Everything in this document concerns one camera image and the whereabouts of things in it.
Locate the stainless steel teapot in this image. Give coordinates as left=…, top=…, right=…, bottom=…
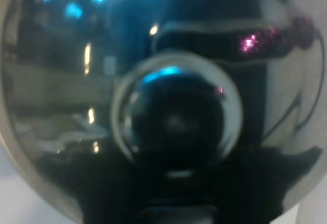
left=1, top=0, right=326, bottom=223

